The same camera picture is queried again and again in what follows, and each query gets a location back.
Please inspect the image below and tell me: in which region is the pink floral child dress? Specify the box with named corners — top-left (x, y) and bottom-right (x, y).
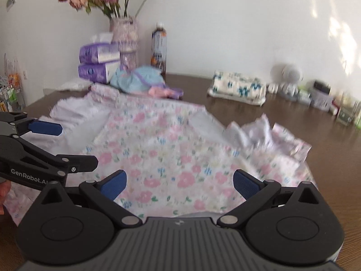
top-left (4, 82), bottom-right (318, 227)

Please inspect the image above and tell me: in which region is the left hand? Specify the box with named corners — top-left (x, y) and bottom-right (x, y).
top-left (0, 180), bottom-right (11, 215)

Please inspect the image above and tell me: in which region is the crumpled white tissue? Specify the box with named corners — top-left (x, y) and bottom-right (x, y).
top-left (56, 78), bottom-right (93, 91)

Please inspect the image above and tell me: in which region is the lower purple tissue pack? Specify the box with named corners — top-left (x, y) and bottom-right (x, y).
top-left (78, 61), bottom-right (120, 84)

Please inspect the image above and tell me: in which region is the purple tissue pack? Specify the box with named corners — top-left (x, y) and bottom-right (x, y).
top-left (79, 32), bottom-right (120, 64)
top-left (78, 61), bottom-right (120, 84)

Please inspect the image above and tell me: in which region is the upper purple tissue pack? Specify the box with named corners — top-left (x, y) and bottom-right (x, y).
top-left (79, 32), bottom-right (120, 64)

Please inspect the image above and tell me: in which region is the white letter ornament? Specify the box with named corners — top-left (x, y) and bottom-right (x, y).
top-left (267, 83), bottom-right (279, 94)

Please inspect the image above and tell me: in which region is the blue pink purple garment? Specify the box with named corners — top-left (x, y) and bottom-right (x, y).
top-left (109, 64), bottom-right (184, 100)

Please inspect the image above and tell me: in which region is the folded cream blue-flower cloth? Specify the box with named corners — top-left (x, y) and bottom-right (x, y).
top-left (207, 70), bottom-right (267, 106)

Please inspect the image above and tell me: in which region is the grey printed tin box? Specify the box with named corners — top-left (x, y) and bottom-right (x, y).
top-left (310, 87), bottom-right (333, 112)

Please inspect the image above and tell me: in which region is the white robot figure speaker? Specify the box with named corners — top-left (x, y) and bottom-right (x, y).
top-left (278, 64), bottom-right (303, 102)

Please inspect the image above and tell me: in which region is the black charger block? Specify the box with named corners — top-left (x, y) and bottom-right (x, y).
top-left (313, 80), bottom-right (330, 95)

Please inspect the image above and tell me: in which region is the purple textured vase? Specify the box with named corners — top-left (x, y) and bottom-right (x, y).
top-left (109, 17), bottom-right (139, 69)

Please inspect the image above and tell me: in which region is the clear drinking glass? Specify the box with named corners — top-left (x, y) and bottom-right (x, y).
top-left (337, 92), bottom-right (360, 126)

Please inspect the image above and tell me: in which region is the oolong tea bottle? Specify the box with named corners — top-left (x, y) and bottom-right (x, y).
top-left (150, 23), bottom-right (168, 76)

